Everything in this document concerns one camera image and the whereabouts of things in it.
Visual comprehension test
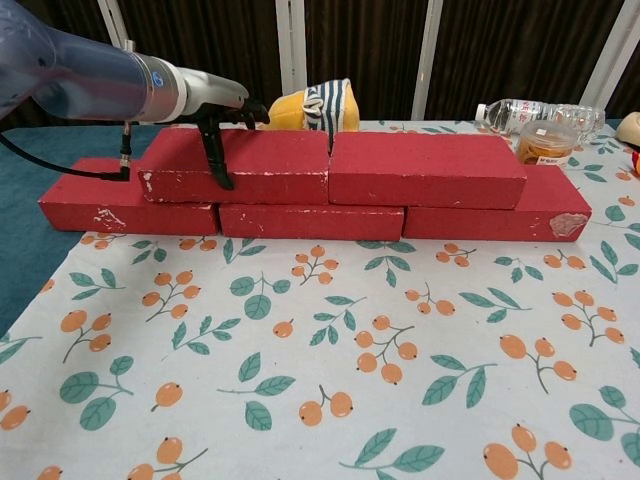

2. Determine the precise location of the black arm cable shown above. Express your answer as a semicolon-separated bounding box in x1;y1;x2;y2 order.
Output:
0;122;134;183

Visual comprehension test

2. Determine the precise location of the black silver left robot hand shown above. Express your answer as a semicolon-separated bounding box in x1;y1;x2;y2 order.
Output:
177;69;271;190

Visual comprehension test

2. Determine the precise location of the floral fruit print tablecloth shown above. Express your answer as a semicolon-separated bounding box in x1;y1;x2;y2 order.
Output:
0;119;640;480

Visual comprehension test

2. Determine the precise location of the teal felt table cover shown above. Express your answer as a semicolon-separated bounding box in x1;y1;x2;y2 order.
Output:
0;124;171;339

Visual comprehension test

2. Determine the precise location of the clear plastic water bottle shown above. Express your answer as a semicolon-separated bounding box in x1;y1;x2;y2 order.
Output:
474;98;606;139

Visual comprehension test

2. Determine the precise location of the red brick with white scuff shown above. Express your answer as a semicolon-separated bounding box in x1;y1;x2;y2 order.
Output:
38;158;221;236

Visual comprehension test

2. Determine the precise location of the red foam brick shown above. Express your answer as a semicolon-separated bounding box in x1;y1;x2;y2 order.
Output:
218;202;405;240
327;130;529;210

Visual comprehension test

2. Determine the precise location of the yellow plush toy striped cloth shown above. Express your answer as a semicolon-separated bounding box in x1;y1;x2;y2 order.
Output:
268;78;361;135

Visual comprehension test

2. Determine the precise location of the clear jar with orange contents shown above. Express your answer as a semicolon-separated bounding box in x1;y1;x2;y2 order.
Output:
513;119;579;170

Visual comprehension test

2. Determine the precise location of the red brick with chipped edges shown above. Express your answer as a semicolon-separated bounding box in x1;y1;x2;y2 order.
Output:
137;127;331;205

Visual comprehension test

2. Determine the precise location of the beige mayonnaise squeeze bottle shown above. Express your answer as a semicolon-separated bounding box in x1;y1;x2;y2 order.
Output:
614;112;640;147

